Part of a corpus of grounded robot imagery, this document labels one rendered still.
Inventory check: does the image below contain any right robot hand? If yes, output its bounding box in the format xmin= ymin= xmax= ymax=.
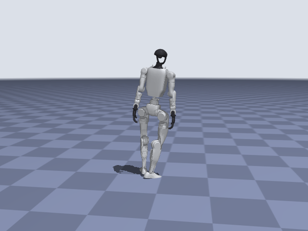
xmin=168 ymin=111 xmax=176 ymax=129

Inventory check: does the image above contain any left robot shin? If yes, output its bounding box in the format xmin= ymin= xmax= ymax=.
xmin=141 ymin=137 xmax=148 ymax=168

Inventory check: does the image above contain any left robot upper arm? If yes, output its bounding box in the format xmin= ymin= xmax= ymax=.
xmin=138 ymin=67 xmax=148 ymax=92

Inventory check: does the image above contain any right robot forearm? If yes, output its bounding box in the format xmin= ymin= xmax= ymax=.
xmin=169 ymin=91 xmax=176 ymax=114

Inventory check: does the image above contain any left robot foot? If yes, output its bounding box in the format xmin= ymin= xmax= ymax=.
xmin=140 ymin=167 xmax=147 ymax=174

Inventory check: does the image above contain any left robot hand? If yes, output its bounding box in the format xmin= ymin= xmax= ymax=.
xmin=133 ymin=104 xmax=138 ymax=123

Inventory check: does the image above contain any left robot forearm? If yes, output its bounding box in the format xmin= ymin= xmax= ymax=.
xmin=133 ymin=86 xmax=142 ymax=108

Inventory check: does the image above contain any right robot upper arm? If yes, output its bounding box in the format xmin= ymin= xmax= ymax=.
xmin=166 ymin=70 xmax=176 ymax=97

